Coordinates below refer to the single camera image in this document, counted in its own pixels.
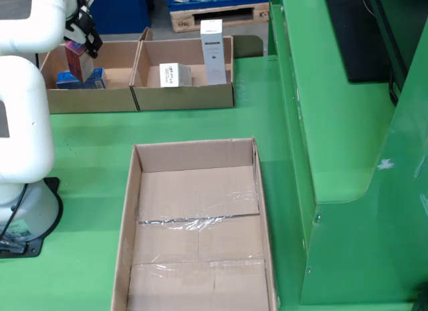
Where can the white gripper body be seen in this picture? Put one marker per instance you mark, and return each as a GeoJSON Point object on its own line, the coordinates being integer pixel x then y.
{"type": "Point", "coordinates": [73, 30]}

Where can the large shallow cardboard tray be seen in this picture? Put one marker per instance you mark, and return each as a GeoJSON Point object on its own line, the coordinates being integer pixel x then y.
{"type": "Point", "coordinates": [200, 284]}

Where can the blue product box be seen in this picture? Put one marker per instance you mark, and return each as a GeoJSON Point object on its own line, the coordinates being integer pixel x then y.
{"type": "Point", "coordinates": [97, 80]}

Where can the tall white product box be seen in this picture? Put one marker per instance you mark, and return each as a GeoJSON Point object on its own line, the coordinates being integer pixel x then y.
{"type": "Point", "coordinates": [214, 53]}

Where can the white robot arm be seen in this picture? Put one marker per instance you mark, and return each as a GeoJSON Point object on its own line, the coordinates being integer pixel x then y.
{"type": "Point", "coordinates": [26, 107]}

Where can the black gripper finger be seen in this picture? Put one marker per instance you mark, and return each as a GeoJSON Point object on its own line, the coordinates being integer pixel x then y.
{"type": "Point", "coordinates": [91, 36]}

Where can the small white product box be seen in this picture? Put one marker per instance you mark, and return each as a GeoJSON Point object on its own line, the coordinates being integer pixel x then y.
{"type": "Point", "coordinates": [174, 75]}

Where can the open brown cardboard box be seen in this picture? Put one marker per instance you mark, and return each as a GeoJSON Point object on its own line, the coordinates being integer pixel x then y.
{"type": "Point", "coordinates": [113, 57]}

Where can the wooden pallet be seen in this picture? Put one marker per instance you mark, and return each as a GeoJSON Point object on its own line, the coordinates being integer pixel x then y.
{"type": "Point", "coordinates": [217, 18]}

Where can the cardboard box with side flap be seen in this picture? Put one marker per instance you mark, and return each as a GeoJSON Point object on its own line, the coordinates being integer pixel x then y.
{"type": "Point", "coordinates": [184, 97]}

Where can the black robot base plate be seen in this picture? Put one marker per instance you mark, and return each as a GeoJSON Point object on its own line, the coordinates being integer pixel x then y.
{"type": "Point", "coordinates": [53, 187]}

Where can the dark red product box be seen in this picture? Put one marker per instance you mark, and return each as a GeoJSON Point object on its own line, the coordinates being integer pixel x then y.
{"type": "Point", "coordinates": [80, 61]}

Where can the blue plastic bin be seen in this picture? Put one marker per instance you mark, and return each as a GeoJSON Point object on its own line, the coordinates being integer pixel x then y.
{"type": "Point", "coordinates": [120, 13]}

